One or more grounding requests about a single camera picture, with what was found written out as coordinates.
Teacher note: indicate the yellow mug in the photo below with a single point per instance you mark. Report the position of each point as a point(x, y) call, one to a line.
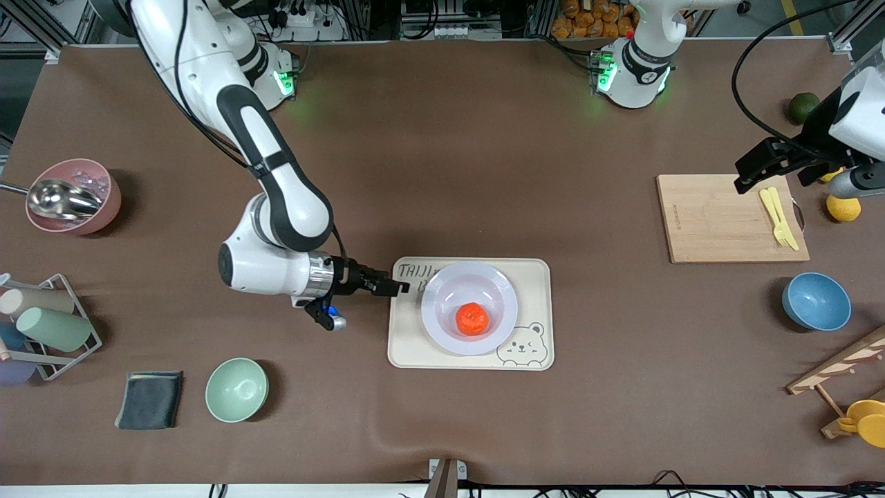
point(868, 422)

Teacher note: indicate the wooden peg drying rack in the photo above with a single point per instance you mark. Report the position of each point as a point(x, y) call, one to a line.
point(830, 370)

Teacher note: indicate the blue cup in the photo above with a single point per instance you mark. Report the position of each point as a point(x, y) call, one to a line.
point(10, 337)

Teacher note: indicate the power strip with plugs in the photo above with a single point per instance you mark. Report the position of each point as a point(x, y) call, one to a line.
point(311, 24)

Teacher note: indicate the pink bowl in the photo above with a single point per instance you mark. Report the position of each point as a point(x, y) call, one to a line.
point(107, 207)

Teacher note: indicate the blue bowl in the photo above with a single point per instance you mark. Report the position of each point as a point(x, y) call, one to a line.
point(816, 301)

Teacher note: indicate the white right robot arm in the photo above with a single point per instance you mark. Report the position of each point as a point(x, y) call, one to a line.
point(297, 207)

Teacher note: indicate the purple cup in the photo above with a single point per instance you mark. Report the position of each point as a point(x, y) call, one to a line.
point(14, 372)

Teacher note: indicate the yellow lemon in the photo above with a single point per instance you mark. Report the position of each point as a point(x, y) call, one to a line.
point(832, 175)
point(843, 209)

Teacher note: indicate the white round plate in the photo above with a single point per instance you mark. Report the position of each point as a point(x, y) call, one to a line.
point(470, 283)

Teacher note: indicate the dark grey folded cloth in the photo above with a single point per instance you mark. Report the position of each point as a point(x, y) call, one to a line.
point(148, 400)

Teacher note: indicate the pale green bowl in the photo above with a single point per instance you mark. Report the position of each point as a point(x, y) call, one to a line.
point(236, 389)

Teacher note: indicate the metal table bracket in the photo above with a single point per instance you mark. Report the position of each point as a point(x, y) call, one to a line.
point(446, 477)

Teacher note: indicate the wooden cutting board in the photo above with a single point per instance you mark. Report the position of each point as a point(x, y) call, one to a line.
point(712, 221)

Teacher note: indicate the yellow plastic fork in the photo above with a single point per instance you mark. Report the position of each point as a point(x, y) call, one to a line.
point(773, 214)

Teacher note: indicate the pale green cup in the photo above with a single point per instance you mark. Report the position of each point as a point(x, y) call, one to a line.
point(55, 328)

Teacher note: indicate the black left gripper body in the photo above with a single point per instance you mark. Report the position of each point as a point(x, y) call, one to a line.
point(814, 135)

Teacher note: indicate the cream bear print tray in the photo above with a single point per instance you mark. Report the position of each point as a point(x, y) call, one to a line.
point(408, 346)

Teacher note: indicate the beige cup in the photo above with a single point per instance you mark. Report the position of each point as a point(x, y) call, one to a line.
point(34, 301)

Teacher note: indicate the white power strip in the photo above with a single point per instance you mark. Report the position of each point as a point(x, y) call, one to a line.
point(453, 32)

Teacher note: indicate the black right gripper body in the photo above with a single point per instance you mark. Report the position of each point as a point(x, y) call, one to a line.
point(350, 274)

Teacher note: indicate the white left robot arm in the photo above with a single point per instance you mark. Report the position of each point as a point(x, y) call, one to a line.
point(861, 114)

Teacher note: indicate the metal scoop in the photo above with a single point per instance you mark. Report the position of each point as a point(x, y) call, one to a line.
point(62, 197)

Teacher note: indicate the dark green avocado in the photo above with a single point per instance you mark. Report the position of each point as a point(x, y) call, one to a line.
point(804, 107)

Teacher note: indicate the pile of orange fruits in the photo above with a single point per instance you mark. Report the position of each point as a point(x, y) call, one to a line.
point(588, 21)

